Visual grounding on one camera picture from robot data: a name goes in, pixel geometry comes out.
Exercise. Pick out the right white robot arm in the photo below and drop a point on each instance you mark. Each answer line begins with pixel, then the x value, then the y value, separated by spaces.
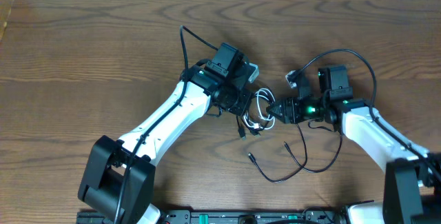
pixel 412 172

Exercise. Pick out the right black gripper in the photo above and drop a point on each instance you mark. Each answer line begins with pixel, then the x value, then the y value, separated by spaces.
pixel 289 106

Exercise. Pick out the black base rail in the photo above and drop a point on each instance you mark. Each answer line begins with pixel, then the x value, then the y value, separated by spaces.
pixel 314 214

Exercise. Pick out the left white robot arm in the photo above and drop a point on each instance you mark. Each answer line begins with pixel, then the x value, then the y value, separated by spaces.
pixel 118 180

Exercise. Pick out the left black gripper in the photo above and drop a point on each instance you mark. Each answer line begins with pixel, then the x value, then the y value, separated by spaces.
pixel 242 109

